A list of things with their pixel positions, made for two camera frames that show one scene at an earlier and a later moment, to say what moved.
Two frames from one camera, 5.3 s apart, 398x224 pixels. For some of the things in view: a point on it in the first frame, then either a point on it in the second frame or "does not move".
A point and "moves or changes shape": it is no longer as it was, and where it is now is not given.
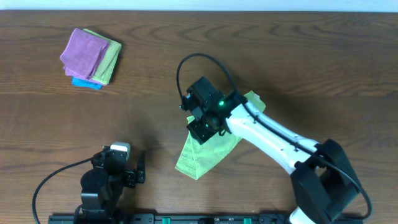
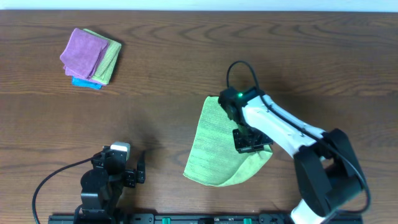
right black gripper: (201, 132) → (252, 141)
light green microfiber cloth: (255, 100) moves or changes shape
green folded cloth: (102, 73) does not move
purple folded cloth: (81, 55) does not move
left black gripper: (131, 178) does not move
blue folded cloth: (81, 82) does not move
